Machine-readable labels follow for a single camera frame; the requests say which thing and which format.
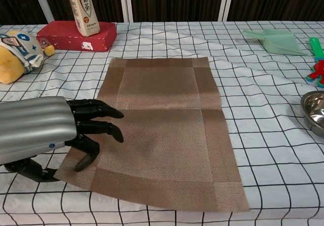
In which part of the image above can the white checked tablecloth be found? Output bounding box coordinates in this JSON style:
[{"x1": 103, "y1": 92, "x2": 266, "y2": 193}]
[{"x1": 0, "y1": 20, "x2": 324, "y2": 226}]

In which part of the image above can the stainless steel bowl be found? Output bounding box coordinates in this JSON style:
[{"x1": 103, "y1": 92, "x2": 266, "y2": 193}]
[{"x1": 300, "y1": 90, "x2": 324, "y2": 137}]

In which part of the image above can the red hand clapper green handle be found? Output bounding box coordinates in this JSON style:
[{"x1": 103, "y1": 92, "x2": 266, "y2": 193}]
[{"x1": 306, "y1": 36, "x2": 324, "y2": 88}]

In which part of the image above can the beige milk tea bottle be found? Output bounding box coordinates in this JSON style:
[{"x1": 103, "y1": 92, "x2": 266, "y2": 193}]
[{"x1": 62, "y1": 0, "x2": 101, "y2": 37}]

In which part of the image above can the red brick block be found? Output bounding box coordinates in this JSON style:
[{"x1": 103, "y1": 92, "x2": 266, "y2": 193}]
[{"x1": 36, "y1": 21, "x2": 118, "y2": 52}]

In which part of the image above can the yellow plush toy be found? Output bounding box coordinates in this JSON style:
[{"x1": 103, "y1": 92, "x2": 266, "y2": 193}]
[{"x1": 0, "y1": 29, "x2": 56, "y2": 85}]

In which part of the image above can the brown woven placemat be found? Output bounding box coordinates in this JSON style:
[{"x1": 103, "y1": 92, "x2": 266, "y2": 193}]
[{"x1": 54, "y1": 57, "x2": 250, "y2": 210}]

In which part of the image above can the white partition frame post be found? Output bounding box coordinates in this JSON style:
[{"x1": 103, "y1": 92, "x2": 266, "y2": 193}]
[
  {"x1": 217, "y1": 0, "x2": 235, "y2": 22},
  {"x1": 118, "y1": 0, "x2": 134, "y2": 23},
  {"x1": 30, "y1": 0, "x2": 55, "y2": 24}
]

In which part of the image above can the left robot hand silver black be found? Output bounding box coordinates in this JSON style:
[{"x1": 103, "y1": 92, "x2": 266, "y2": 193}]
[{"x1": 0, "y1": 96, "x2": 125, "y2": 182}]

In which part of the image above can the mint green plastic dustpan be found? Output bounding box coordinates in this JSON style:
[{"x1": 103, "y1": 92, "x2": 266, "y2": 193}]
[{"x1": 241, "y1": 28, "x2": 310, "y2": 57}]

